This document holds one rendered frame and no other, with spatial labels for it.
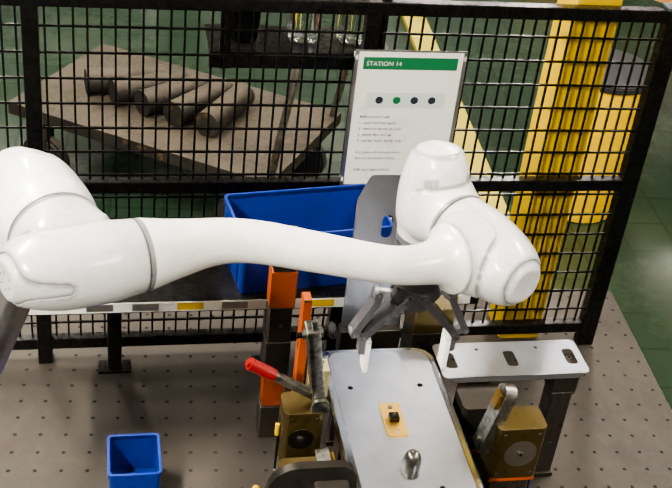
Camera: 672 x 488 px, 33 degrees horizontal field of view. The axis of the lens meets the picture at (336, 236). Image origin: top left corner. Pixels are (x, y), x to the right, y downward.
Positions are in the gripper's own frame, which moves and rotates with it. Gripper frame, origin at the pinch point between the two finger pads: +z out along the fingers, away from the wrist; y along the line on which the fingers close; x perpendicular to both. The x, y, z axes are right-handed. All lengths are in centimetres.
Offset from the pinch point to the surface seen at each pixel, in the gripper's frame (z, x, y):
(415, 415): 13.3, 0.9, 4.2
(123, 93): 75, 246, -40
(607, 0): -42, 58, 50
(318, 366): -1.2, -1.8, -15.0
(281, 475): -4.8, -29.0, -25.1
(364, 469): 13.2, -11.4, -7.5
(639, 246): 114, 196, 156
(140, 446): 37, 21, -43
